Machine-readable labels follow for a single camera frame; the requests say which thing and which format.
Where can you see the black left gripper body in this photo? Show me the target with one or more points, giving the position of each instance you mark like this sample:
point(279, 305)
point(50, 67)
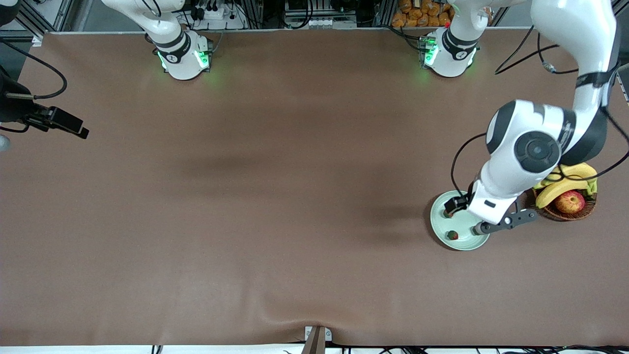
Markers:
point(465, 198)

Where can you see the brown wicker basket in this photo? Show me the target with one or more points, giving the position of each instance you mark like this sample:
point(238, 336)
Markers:
point(565, 217)

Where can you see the grey metal table clamp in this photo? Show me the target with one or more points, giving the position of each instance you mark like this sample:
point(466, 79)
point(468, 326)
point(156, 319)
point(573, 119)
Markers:
point(317, 339)

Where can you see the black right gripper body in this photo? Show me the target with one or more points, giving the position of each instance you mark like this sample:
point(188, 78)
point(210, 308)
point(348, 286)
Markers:
point(14, 109)

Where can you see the aluminium frame profile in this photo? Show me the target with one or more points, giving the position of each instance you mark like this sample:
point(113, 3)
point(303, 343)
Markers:
point(32, 27)

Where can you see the pale green plate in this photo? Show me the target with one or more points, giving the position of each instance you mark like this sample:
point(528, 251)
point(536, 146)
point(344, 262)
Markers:
point(464, 242)

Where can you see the white power strip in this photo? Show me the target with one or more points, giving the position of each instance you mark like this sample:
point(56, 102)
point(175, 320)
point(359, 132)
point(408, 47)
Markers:
point(218, 14)

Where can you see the table cover cloth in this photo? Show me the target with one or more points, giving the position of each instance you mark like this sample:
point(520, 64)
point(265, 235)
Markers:
point(245, 246)

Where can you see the red apple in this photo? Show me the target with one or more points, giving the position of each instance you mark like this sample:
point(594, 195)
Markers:
point(570, 202)

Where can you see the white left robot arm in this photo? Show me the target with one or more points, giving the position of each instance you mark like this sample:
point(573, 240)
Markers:
point(580, 19)

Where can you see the bag of orange buns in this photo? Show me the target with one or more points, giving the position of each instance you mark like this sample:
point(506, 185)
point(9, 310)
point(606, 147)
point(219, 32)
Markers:
point(422, 14)

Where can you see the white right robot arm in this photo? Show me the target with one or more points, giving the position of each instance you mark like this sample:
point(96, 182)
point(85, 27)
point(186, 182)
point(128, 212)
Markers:
point(182, 61)

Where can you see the yellow banana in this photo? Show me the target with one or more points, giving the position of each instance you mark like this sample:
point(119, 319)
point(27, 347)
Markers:
point(560, 191)
point(580, 171)

